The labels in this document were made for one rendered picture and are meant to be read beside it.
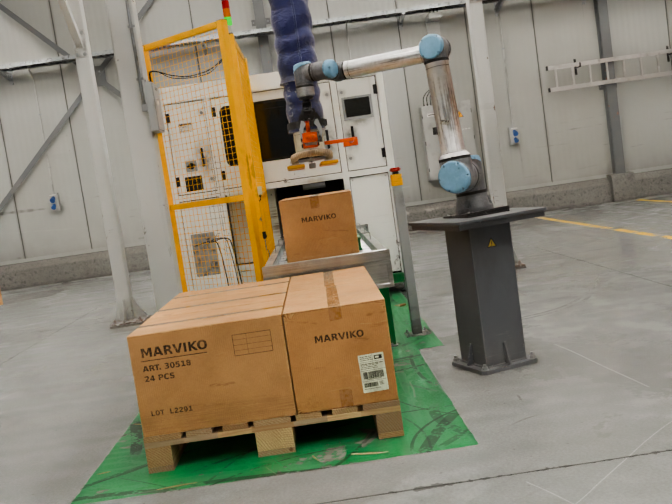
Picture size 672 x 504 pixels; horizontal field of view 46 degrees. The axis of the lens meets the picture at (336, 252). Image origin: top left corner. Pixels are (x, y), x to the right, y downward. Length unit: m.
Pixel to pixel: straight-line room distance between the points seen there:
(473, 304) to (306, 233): 1.03
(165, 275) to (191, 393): 2.03
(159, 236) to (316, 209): 1.19
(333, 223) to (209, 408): 1.56
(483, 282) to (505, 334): 0.29
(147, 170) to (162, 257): 0.55
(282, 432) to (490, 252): 1.38
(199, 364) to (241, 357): 0.16
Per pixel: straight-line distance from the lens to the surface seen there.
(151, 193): 5.05
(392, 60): 3.99
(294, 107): 4.55
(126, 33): 5.16
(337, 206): 4.31
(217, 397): 3.12
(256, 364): 3.07
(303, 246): 4.33
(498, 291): 3.89
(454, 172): 3.68
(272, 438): 3.15
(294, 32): 4.59
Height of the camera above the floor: 1.02
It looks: 5 degrees down
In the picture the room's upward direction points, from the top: 8 degrees counter-clockwise
